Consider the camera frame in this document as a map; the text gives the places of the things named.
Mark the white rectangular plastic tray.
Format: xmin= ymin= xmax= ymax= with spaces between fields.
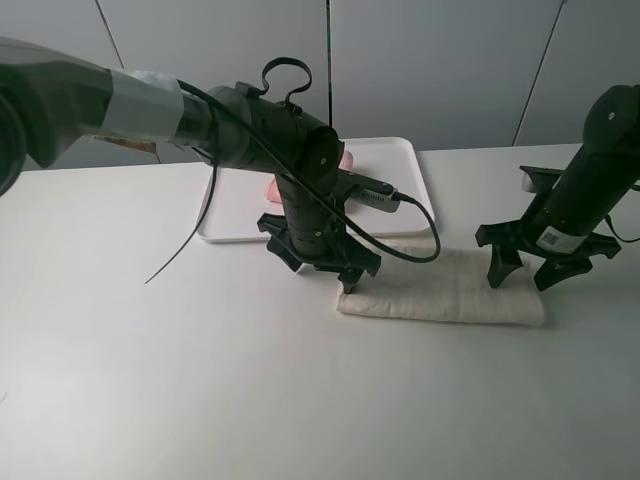
xmin=198 ymin=137 xmax=433 ymax=244

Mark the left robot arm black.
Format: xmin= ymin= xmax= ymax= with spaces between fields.
xmin=1 ymin=38 xmax=381 ymax=292

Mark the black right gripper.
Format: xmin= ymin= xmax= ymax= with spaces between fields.
xmin=475 ymin=193 xmax=620 ymax=291

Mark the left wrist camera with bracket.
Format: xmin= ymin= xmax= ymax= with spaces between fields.
xmin=333 ymin=169 xmax=400 ymax=213

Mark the cream white towel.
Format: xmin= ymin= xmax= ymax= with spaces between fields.
xmin=336 ymin=248 xmax=545 ymax=327

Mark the pink towel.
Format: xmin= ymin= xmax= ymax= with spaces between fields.
xmin=263 ymin=148 xmax=354 ymax=205

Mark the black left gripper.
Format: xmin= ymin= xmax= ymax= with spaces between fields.
xmin=257 ymin=175 xmax=381 ymax=295

